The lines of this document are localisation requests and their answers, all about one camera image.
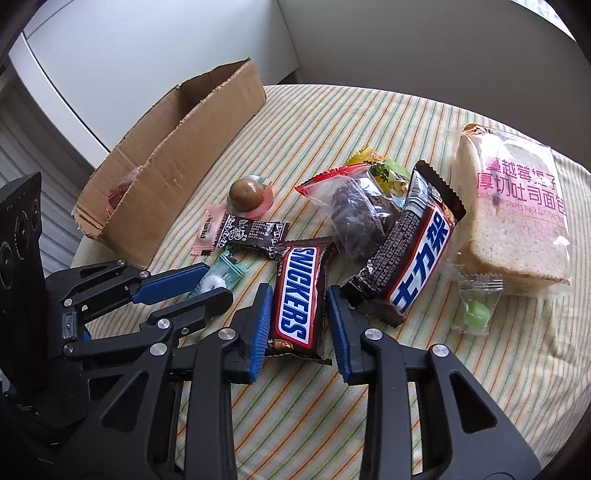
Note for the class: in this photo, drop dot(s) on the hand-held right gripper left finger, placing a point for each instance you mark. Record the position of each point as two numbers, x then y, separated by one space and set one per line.
258 327

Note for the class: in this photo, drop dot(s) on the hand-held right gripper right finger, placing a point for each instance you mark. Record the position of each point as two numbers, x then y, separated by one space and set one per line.
339 337

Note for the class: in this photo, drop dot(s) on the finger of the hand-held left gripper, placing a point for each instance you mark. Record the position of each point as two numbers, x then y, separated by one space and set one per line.
203 307
171 284

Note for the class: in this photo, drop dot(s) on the green mint candy packet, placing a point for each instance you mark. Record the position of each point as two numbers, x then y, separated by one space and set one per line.
221 272

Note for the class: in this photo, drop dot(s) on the brown chocolate bar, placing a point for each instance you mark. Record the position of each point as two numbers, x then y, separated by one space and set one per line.
295 295

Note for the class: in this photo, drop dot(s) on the brown cardboard box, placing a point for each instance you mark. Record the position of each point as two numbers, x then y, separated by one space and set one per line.
184 175

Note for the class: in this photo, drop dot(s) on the egg snack pack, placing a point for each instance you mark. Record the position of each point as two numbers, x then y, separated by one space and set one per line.
244 191

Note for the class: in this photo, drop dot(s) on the yellow green snack packet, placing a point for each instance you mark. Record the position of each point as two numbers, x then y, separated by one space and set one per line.
364 159

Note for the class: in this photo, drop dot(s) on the pink candy wrapper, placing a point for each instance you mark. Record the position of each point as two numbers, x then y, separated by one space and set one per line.
207 230

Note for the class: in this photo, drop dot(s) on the black patterned candy wrapper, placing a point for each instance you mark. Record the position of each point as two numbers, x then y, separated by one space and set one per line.
249 233

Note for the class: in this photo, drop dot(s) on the striped cloth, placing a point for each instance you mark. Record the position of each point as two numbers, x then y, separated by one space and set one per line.
300 415

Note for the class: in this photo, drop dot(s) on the red snack packet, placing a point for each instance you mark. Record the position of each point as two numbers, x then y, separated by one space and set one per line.
121 194

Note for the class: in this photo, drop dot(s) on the large brown chocolate pack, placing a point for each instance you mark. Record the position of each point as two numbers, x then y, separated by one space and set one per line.
415 258

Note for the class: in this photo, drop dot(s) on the clear bag of dark snack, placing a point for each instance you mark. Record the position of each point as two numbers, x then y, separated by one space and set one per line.
355 217

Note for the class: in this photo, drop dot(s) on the green candy in clear wrapper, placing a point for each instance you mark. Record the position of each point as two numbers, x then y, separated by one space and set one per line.
475 314

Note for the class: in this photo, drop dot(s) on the bagged sliced bread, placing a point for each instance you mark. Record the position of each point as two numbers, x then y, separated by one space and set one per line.
508 221

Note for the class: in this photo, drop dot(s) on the white cabinet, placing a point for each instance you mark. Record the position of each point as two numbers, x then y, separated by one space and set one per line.
138 55

